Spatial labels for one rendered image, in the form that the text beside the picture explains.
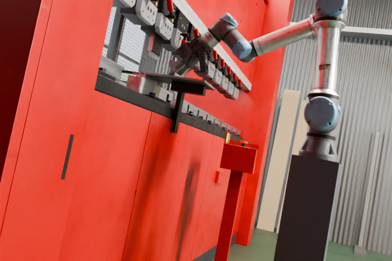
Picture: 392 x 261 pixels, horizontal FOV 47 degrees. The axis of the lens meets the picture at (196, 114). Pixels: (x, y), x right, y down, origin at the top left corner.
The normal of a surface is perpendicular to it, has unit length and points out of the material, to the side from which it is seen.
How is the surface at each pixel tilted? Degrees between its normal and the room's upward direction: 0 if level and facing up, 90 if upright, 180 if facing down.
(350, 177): 90
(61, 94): 90
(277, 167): 82
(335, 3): 83
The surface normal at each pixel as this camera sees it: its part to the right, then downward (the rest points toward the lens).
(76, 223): 0.94, 0.15
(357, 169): -0.33, -0.15
